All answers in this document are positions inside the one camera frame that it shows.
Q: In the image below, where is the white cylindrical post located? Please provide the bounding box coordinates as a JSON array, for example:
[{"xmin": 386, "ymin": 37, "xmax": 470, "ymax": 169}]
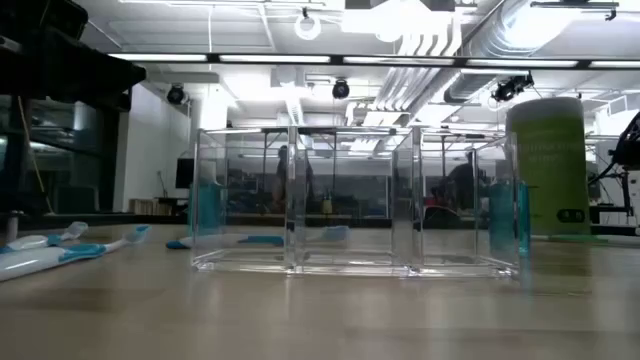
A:
[{"xmin": 4, "ymin": 209, "xmax": 25, "ymax": 244}]

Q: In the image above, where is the black computer monitor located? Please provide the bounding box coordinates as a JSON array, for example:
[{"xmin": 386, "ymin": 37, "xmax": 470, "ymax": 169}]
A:
[{"xmin": 175, "ymin": 158, "xmax": 196, "ymax": 190}]

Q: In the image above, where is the black table edge rail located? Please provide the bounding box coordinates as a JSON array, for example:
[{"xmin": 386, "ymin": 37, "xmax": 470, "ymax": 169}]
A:
[{"xmin": 29, "ymin": 213, "xmax": 194, "ymax": 227}]

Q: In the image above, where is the teal mouthwash bottle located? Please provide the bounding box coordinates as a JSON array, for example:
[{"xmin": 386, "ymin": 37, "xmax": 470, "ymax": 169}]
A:
[
  {"xmin": 188, "ymin": 180, "xmax": 226, "ymax": 237},
  {"xmin": 488, "ymin": 180, "xmax": 532, "ymax": 257}
]

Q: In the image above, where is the blue and white toothbrush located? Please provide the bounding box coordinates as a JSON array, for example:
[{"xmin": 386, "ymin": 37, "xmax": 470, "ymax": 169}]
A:
[
  {"xmin": 0, "ymin": 224, "xmax": 152, "ymax": 282},
  {"xmin": 165, "ymin": 225, "xmax": 351, "ymax": 250},
  {"xmin": 0, "ymin": 221, "xmax": 90, "ymax": 254}
]

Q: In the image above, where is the black ceiling mounted camera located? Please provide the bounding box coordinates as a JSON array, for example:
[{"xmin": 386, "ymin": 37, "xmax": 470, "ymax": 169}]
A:
[{"xmin": 491, "ymin": 72, "xmax": 535, "ymax": 104}]

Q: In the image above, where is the green disinfecting wipes canister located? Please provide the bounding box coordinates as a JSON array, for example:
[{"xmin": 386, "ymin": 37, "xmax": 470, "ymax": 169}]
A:
[{"xmin": 505, "ymin": 97, "xmax": 592, "ymax": 237}]

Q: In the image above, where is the wooden crate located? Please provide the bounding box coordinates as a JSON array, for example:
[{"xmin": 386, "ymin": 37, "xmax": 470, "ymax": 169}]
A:
[{"xmin": 128, "ymin": 198, "xmax": 174, "ymax": 216}]

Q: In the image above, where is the yellow cable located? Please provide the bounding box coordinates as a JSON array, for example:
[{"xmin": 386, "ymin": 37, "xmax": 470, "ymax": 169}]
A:
[{"xmin": 17, "ymin": 94, "xmax": 54, "ymax": 214}]

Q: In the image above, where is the person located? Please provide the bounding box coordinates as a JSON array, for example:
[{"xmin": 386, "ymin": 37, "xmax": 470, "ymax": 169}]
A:
[
  {"xmin": 446, "ymin": 151, "xmax": 490, "ymax": 212},
  {"xmin": 273, "ymin": 144, "xmax": 315, "ymax": 212}
]

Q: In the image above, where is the white ring ceiling lamp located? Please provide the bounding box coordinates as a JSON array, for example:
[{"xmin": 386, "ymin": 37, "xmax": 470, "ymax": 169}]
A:
[{"xmin": 293, "ymin": 12, "xmax": 323, "ymax": 41}]

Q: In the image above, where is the clear acrylic three-compartment organizer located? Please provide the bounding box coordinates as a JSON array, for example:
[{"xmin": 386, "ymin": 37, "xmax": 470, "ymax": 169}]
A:
[{"xmin": 191, "ymin": 125, "xmax": 524, "ymax": 279}]

